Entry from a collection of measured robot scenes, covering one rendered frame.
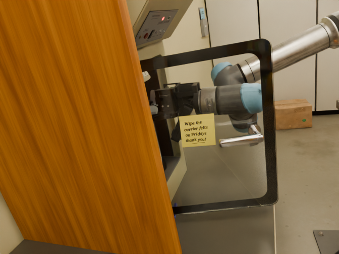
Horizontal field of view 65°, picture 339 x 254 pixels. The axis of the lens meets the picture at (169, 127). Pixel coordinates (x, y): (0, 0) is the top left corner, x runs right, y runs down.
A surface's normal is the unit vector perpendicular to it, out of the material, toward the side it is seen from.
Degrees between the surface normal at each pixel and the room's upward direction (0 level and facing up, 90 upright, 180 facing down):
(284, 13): 90
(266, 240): 0
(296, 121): 93
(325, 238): 0
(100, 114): 90
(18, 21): 90
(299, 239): 0
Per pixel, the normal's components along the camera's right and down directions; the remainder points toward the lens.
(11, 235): 0.93, -0.04
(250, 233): -0.18, -0.92
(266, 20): -0.32, 0.40
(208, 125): -0.07, 0.37
